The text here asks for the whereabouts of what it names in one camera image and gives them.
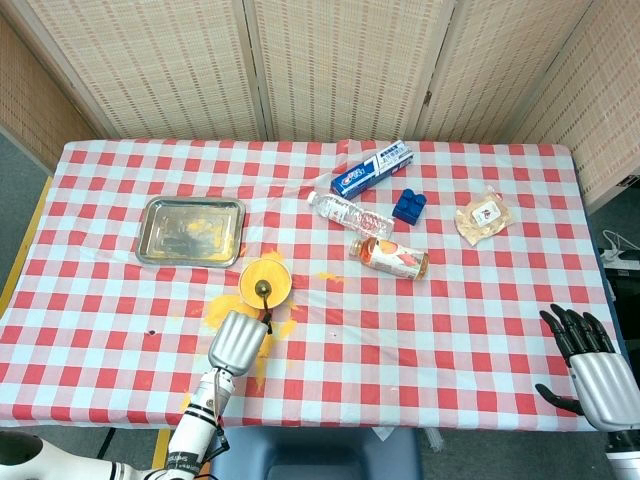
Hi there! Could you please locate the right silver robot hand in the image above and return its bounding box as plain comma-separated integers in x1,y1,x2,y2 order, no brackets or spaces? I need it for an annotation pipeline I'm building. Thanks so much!
534,303,640,431

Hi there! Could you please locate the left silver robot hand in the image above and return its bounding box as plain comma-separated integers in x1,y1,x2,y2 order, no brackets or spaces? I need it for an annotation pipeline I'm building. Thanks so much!
207,299,275,376

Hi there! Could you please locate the black spoon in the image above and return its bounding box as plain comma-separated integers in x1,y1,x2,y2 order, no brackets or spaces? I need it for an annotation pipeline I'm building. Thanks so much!
254,280,274,324

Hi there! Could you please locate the off-white bowl of yellow powder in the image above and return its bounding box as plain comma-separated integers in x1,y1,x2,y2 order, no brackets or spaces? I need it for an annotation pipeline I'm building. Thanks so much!
238,259,294,311

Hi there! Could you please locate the metal tray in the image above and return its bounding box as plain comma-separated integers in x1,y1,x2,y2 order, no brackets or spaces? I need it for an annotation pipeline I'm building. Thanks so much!
135,195,247,270

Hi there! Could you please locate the spilled yellow powder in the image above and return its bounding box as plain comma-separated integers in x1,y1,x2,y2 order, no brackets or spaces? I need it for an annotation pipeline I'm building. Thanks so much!
179,249,346,414

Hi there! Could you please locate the black equipment case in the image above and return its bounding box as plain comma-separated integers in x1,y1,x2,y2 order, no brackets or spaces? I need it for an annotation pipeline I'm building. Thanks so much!
604,264,640,301

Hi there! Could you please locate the blue-grey chair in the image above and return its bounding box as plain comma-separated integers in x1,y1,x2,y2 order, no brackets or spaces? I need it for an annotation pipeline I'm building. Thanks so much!
209,427,424,480

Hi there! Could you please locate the red white checkered tablecloth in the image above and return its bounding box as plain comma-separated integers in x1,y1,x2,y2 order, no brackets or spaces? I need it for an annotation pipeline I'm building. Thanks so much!
0,138,624,432

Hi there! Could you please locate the clear water bottle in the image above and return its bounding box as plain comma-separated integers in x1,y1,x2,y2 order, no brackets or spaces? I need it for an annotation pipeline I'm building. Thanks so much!
306,190,396,240

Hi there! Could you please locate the amber juice bottle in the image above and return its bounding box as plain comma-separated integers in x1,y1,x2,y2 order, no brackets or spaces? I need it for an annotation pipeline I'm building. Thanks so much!
348,236,430,282

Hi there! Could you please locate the clear bag of snacks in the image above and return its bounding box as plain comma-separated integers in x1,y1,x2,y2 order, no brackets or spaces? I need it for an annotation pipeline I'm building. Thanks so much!
453,184,516,247

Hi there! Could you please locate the blue toothpaste box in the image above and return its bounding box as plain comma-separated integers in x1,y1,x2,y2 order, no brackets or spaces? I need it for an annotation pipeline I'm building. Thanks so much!
329,140,416,201

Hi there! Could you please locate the blue toy brick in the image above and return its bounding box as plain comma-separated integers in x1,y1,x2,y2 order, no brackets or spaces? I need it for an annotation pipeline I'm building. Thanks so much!
391,188,429,226

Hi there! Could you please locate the woven folding screen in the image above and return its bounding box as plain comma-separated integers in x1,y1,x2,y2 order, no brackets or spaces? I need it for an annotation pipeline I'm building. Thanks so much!
0,0,640,211

